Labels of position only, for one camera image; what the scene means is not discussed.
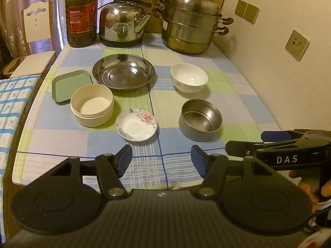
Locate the stainless steel plate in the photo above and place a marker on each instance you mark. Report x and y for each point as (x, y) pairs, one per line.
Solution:
(121, 72)

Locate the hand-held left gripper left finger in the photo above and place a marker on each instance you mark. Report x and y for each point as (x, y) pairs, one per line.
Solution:
(124, 158)

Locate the person's right hand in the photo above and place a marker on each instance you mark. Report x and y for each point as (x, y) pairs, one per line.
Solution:
(305, 187)

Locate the blue checked white cloth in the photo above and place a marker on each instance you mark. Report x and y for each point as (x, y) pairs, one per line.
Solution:
(13, 103)

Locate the beige wall socket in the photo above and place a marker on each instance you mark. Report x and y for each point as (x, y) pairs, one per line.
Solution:
(241, 7)
(297, 45)
(252, 13)

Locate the stainless steel bowl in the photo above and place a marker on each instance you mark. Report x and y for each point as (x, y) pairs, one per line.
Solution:
(199, 120)

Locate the green square plate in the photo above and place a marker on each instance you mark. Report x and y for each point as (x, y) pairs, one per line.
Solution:
(64, 85)

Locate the cream plastic bowl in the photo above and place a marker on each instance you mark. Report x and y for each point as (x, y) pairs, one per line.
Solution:
(90, 106)

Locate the white wooden chair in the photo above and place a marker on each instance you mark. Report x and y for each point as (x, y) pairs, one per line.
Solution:
(36, 31)

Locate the stainless steel kettle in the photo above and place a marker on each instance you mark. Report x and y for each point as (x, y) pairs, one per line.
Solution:
(119, 20)

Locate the brown wooden chair part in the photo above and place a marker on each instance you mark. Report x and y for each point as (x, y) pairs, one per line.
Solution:
(6, 68)

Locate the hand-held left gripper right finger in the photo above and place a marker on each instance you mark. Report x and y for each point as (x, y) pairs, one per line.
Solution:
(199, 160)

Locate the checked pastel tablecloth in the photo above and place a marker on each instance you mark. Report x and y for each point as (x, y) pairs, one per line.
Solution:
(77, 139)

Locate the stainless steel steamer pot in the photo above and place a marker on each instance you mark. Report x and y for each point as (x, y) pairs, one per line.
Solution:
(188, 31)

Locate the small floral ceramic dish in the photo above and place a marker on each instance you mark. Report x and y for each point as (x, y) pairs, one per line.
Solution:
(134, 126)

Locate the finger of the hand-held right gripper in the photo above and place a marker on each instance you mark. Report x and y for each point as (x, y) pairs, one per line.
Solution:
(274, 136)
(238, 147)

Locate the pale curtain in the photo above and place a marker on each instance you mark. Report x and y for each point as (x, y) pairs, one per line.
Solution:
(13, 5)

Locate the white ceramic bowl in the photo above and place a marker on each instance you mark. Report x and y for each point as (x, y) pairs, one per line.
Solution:
(188, 75)

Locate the cooking oil bottle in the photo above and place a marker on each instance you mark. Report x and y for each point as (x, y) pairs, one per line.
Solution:
(81, 18)

